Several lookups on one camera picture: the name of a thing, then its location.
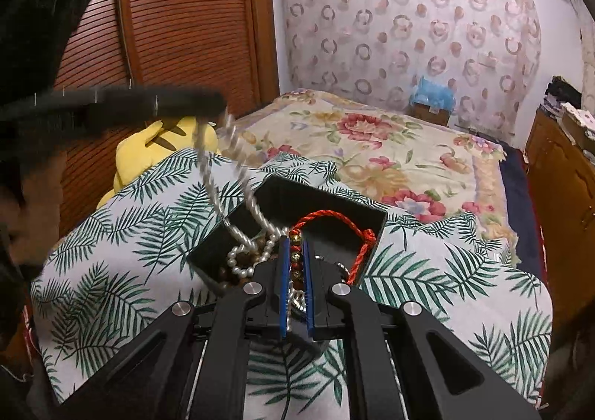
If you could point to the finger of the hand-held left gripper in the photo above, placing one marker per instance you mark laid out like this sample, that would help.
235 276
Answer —
158 104

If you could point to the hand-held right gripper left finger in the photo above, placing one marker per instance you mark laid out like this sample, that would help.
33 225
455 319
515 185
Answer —
281 290

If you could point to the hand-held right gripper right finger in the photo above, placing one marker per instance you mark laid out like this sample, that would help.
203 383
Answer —
309 290

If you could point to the black box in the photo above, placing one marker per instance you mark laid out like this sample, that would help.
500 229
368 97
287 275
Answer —
325 197

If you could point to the person's left hand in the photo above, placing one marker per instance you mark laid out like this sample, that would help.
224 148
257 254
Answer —
42 197

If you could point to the yellow plush toy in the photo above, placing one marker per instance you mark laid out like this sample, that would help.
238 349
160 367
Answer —
139 150

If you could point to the wooden slatted wardrobe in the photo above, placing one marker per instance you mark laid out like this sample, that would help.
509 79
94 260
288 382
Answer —
186 29

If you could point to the leaf print tablecloth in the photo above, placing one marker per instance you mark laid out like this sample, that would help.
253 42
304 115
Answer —
139 238

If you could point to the floral bedspread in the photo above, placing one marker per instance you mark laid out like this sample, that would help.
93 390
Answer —
395 155

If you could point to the small cardboard box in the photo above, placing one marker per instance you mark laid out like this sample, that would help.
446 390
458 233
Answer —
430 115

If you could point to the navy blanket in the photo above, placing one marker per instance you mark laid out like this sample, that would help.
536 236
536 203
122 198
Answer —
516 206

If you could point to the blue plastic bag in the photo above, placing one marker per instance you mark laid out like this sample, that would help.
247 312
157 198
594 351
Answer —
432 92

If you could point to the wooden sideboard cabinet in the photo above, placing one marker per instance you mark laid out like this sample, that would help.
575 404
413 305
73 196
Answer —
562 197

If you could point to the cardboard box with printed cloth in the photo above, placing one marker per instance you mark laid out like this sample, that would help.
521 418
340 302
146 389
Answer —
578 124

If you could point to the stack of folded clothes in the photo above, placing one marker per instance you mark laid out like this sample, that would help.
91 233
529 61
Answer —
560 94

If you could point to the white wrapped pipe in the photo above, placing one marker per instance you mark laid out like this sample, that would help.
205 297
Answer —
586 57

